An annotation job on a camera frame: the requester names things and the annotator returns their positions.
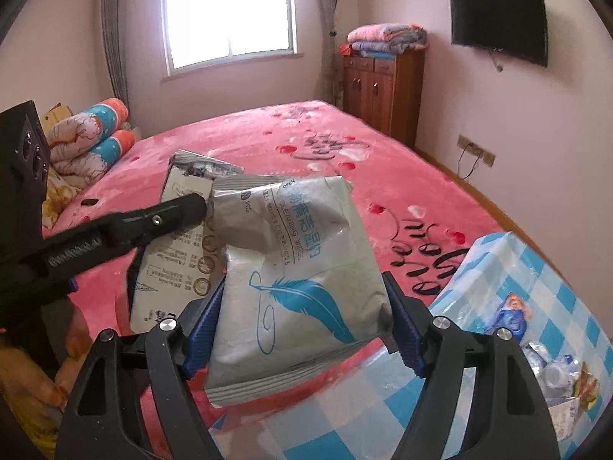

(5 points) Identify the black white carton box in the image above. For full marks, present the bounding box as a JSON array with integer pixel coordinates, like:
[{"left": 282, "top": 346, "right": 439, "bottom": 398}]
[{"left": 129, "top": 151, "right": 243, "bottom": 334}]

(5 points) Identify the wall socket strip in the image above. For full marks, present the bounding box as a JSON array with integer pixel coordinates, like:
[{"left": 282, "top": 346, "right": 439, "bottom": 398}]
[{"left": 457, "top": 135, "right": 496, "bottom": 167}]

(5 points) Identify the bright window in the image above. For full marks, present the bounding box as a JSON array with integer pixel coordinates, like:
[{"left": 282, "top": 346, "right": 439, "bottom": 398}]
[{"left": 162, "top": 0, "right": 297, "bottom": 75}]

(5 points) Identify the black charger cable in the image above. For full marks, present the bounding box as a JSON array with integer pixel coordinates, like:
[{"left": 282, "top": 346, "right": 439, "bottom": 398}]
[{"left": 456, "top": 145, "right": 482, "bottom": 181}]

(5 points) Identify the yellow crumpled snack wrapper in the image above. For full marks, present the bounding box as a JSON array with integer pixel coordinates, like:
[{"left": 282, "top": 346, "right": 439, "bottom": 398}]
[{"left": 574, "top": 361, "right": 600, "bottom": 412}]

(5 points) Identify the left side grey curtain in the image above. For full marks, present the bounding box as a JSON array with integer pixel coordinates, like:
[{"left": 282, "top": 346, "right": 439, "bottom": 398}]
[{"left": 99, "top": 0, "right": 129, "bottom": 106}]

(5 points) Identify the person's left hand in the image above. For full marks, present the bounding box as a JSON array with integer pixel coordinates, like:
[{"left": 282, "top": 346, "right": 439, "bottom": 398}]
[{"left": 0, "top": 312, "right": 95, "bottom": 458}]

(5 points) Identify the black wall television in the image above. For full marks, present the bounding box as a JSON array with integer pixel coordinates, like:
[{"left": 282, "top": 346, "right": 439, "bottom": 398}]
[{"left": 450, "top": 0, "right": 549, "bottom": 67}]

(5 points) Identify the folded blankets stack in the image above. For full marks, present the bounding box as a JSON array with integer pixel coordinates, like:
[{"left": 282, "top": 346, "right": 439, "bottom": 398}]
[{"left": 338, "top": 23, "right": 428, "bottom": 56}]

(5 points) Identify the rolled cartoon quilt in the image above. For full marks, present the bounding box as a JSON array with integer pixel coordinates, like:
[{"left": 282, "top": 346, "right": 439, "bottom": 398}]
[{"left": 45, "top": 98, "right": 136, "bottom": 190}]

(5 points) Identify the grey checkered curtain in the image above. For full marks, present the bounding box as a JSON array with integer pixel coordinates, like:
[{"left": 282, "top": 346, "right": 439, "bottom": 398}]
[{"left": 319, "top": 0, "right": 339, "bottom": 104}]

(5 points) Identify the brown wooden cabinet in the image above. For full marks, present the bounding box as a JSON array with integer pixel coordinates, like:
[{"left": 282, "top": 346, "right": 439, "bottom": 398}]
[{"left": 342, "top": 50, "right": 425, "bottom": 148}]

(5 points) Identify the pink floral bed blanket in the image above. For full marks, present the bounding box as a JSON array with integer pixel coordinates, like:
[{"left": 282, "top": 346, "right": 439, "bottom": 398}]
[{"left": 41, "top": 100, "right": 509, "bottom": 447}]

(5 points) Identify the blue Vinda tissue pack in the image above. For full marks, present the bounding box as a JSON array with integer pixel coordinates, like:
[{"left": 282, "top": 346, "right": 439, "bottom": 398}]
[{"left": 489, "top": 293, "right": 532, "bottom": 343}]

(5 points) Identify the blue white checkered tablecloth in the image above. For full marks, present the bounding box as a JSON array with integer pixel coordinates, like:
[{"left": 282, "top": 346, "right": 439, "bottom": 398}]
[{"left": 211, "top": 233, "right": 612, "bottom": 459}]

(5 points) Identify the crumpled clear plastic wrapper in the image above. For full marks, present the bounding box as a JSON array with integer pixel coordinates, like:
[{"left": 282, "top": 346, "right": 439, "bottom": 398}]
[{"left": 521, "top": 342, "right": 581, "bottom": 406}]

